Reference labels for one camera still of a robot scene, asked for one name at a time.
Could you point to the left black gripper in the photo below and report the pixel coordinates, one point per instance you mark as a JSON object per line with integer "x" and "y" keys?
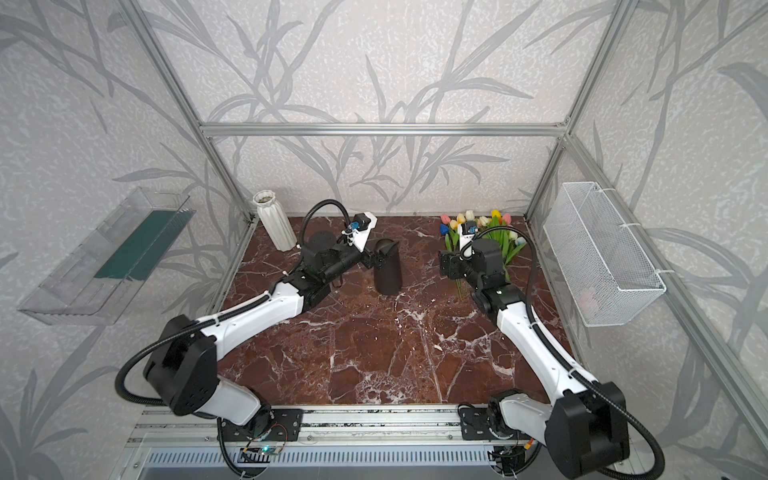
{"x": 366, "y": 259}

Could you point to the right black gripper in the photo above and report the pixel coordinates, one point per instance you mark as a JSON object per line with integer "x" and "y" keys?
{"x": 448, "y": 265}

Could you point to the black cylindrical vase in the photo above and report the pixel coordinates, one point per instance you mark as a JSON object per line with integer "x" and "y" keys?
{"x": 388, "y": 281}

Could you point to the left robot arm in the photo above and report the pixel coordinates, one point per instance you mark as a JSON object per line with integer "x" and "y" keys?
{"x": 183, "y": 366}

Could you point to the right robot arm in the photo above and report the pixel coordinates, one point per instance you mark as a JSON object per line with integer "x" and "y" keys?
{"x": 581, "y": 431}

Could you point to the white ribbed vase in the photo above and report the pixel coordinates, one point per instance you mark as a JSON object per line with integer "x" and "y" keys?
{"x": 275, "y": 220}

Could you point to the bunch of remaining tulips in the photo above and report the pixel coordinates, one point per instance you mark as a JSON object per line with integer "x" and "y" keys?
{"x": 498, "y": 228}

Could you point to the pink object in basket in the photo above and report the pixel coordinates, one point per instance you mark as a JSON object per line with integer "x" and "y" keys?
{"x": 588, "y": 302}

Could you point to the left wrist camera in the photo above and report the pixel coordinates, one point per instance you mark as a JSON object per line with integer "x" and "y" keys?
{"x": 360, "y": 231}

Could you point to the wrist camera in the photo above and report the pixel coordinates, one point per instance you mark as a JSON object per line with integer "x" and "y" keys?
{"x": 466, "y": 232}
{"x": 360, "y": 231}

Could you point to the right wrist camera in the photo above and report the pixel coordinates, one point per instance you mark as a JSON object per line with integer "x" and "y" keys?
{"x": 466, "y": 232}

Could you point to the white wire mesh basket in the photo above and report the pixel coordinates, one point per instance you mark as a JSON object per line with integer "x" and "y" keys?
{"x": 596, "y": 247}

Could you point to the horizontal aluminium frame bar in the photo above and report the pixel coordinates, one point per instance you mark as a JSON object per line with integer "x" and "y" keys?
{"x": 383, "y": 129}

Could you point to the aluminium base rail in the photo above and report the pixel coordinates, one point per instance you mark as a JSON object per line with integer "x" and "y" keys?
{"x": 326, "y": 436}

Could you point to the clear plastic wall tray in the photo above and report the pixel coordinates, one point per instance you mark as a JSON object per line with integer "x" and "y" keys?
{"x": 95, "y": 283}

